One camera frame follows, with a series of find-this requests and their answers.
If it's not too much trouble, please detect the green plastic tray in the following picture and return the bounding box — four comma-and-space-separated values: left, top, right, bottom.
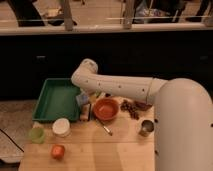
33, 78, 80, 122

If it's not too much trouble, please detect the dark red bowl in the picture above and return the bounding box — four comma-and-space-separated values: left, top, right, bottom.
135, 101, 151, 111

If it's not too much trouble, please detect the white round container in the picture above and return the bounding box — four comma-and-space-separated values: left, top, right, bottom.
52, 118, 70, 137

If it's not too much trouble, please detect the orange bowl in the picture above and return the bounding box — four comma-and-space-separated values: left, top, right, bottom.
93, 98, 119, 121

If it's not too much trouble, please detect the wooden block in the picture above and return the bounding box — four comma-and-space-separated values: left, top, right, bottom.
80, 104, 91, 121

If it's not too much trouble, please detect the green plastic cup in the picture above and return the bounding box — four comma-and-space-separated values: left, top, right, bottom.
29, 127, 45, 144

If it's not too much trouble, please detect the metal cup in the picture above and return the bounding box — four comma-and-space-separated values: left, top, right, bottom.
139, 120, 154, 137

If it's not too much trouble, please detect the orange fruit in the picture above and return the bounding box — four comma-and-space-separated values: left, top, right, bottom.
51, 145, 65, 159

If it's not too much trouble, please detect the blue sponge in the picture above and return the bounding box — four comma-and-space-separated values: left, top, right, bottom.
76, 93, 89, 106

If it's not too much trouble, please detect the black cable left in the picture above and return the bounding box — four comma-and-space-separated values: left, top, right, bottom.
0, 128, 25, 154

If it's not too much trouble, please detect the dark grapes bunch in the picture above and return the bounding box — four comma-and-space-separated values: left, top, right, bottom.
120, 100, 139, 120

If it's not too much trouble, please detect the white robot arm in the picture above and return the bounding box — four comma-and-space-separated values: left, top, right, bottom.
71, 58, 213, 171

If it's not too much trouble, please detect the wooden railing shelf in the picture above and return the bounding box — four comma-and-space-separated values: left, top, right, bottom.
0, 0, 213, 34

